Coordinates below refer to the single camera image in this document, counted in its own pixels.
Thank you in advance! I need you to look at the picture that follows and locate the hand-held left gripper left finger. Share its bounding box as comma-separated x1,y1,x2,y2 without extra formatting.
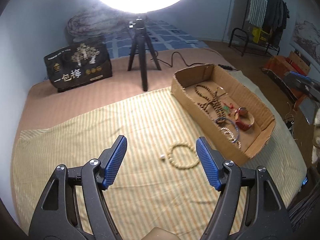
28,135,128,240

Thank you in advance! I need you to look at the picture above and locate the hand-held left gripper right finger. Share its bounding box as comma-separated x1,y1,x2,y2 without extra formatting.
196,137,293,240

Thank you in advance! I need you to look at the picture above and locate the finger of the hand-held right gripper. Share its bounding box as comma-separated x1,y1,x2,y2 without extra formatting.
285,71,314,92
298,81,320,125

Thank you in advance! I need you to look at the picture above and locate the pale green bead bracelet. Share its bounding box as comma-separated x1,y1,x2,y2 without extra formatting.
167,142,199,171

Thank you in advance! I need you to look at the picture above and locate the white bead bracelet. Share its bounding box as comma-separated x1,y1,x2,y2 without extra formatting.
219,127,242,148

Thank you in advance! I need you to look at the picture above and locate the thin dark bangle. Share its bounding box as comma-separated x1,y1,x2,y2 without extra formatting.
224,117,241,144

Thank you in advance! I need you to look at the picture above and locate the cardboard box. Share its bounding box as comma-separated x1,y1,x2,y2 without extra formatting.
171,64,276,166

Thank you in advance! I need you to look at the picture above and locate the red-brown wooden bangle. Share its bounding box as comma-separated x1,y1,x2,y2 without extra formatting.
234,107,248,121
236,114,255,131

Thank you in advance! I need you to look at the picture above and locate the red cord green pendant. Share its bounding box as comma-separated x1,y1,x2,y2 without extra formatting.
221,102,237,113

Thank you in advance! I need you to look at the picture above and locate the long wooden bead necklace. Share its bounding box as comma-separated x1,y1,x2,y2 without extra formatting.
194,84,227,117

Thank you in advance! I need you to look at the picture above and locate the brown box with red band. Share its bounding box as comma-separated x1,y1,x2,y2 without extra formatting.
286,51,312,75

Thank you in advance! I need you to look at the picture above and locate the orange cloth covered box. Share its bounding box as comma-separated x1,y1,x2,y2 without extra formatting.
264,56,308,103

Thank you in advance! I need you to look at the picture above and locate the yellow striped cloth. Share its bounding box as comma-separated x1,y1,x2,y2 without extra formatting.
11,70,308,240

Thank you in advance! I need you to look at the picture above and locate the yellow box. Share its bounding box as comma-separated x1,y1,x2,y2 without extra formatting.
251,27,270,43

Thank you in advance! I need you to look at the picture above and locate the dark grey hanging garment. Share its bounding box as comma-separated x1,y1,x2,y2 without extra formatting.
274,0,290,48

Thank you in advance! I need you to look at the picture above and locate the dark green hanging jacket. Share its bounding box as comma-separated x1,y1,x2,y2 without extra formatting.
262,0,280,28

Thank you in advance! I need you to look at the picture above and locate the tan bed sheet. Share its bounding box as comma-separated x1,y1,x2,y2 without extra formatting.
26,47,235,130

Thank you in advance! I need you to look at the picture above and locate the black clothes rack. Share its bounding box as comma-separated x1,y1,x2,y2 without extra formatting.
228,0,290,57

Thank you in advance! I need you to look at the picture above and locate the white striped towel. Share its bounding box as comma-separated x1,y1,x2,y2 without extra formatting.
245,0,269,27

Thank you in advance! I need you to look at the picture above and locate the black tripod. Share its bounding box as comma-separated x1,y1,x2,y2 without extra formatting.
127,15,162,92

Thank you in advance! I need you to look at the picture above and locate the black printed snack bag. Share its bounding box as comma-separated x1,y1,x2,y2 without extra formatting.
44,42,113,93

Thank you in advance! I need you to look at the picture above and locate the blue patterned blanket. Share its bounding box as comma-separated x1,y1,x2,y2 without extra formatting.
104,17,209,59

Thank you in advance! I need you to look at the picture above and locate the grey bundled blanket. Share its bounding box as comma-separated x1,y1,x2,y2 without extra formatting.
65,4,148,43

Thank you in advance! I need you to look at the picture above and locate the wall poster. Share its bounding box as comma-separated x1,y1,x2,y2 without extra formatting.
291,20,320,65

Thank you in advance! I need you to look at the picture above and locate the black power cable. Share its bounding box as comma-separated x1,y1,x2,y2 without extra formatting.
150,52,238,72

